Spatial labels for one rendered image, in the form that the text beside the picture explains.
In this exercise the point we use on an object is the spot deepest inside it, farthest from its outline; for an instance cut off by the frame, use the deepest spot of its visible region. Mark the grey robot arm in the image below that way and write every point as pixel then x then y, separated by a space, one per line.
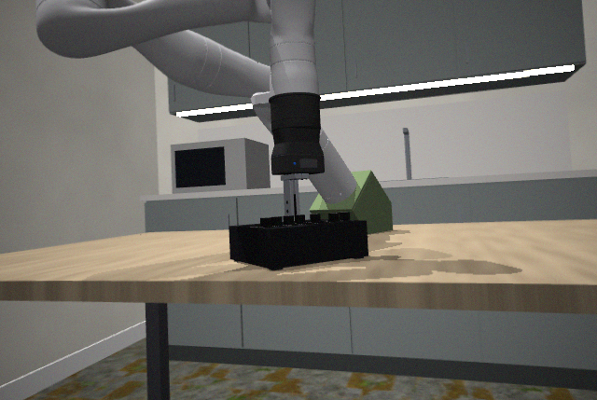
pixel 160 31

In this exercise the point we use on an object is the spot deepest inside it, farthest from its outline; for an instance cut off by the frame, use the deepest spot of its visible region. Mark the black lighting desk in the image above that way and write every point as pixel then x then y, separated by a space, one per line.
pixel 274 244

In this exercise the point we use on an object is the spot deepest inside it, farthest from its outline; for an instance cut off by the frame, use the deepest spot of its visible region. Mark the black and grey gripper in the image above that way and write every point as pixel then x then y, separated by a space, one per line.
pixel 295 124

